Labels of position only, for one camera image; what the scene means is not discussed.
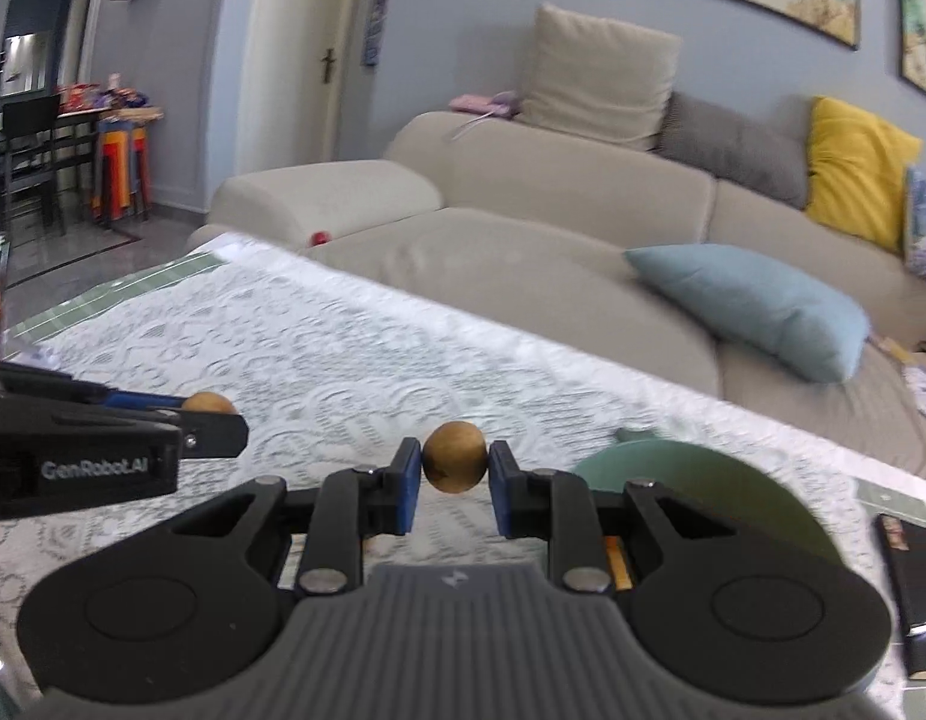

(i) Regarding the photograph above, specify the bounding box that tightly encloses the black dining chair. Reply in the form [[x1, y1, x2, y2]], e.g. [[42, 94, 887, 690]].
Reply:
[[1, 94, 68, 235]]

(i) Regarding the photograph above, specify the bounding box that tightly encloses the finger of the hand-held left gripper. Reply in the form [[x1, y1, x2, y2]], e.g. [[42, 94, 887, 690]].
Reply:
[[0, 394, 251, 463], [0, 358, 190, 415]]

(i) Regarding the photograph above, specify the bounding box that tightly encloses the green plastic colander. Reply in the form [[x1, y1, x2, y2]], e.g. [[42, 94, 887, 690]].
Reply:
[[568, 427, 843, 569]]

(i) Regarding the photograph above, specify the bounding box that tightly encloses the pile of colourful packets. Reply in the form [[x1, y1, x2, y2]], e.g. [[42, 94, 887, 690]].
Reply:
[[58, 73, 165, 122]]

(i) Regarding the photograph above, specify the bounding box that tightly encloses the beige sofa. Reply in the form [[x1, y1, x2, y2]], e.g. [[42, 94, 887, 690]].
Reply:
[[185, 109, 926, 479]]

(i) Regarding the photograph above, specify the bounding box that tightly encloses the narrow blue wall poster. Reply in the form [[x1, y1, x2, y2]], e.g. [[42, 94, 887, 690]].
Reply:
[[361, 0, 389, 68]]

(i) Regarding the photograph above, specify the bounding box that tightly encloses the white lace tablecloth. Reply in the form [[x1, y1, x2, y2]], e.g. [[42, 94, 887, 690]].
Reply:
[[0, 232, 926, 695]]

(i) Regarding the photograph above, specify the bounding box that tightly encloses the small brown longan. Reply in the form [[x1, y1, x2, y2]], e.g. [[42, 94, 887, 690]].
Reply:
[[181, 392, 239, 417], [421, 422, 490, 495]]

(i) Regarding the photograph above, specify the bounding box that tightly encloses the yellow pillow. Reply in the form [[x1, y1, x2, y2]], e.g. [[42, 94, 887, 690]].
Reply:
[[805, 96, 926, 253]]

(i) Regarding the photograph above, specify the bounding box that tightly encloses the light blue pillow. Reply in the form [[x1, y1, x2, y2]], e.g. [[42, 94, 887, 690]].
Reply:
[[624, 244, 873, 384]]

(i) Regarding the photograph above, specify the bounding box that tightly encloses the beige cushion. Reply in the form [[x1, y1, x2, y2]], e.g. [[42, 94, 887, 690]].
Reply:
[[517, 4, 684, 153]]

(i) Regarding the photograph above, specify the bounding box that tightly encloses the stack of colourful stools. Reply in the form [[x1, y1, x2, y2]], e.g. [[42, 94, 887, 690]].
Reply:
[[91, 116, 153, 227]]

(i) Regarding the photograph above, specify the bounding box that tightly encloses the white door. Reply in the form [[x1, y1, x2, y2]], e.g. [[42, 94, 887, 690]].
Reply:
[[238, 0, 395, 170]]

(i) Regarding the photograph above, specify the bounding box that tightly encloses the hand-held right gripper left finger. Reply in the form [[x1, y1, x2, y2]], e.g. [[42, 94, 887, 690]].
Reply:
[[170, 439, 422, 596]]

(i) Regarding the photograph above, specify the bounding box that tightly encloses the dark dining table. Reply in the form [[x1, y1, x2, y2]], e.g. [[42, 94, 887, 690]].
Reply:
[[0, 109, 165, 230]]

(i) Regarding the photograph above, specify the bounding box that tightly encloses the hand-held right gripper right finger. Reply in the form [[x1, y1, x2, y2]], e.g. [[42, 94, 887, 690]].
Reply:
[[489, 441, 740, 593]]

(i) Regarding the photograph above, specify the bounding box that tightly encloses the grey cushion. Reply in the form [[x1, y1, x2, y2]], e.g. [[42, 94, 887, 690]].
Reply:
[[658, 92, 810, 210]]

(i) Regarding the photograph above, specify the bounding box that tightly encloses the black notebook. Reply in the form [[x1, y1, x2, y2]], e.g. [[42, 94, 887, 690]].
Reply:
[[873, 514, 926, 682]]

